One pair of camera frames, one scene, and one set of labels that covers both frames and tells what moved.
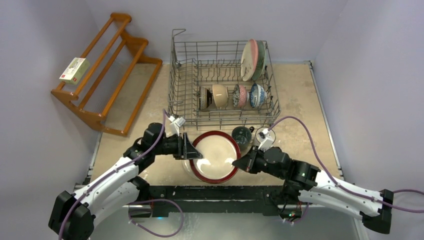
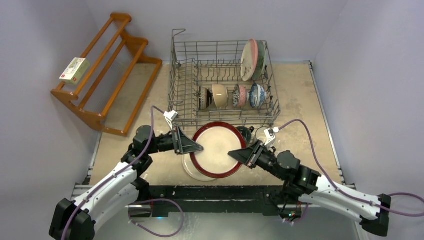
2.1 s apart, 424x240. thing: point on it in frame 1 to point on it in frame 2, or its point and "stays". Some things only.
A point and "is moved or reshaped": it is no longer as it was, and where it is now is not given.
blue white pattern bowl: [258, 95] stays
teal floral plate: [261, 60] stays
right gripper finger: [246, 163] to [246, 156]
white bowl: [220, 94] stays
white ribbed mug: [262, 133] stays
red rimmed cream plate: [219, 151] is moved or reshaped
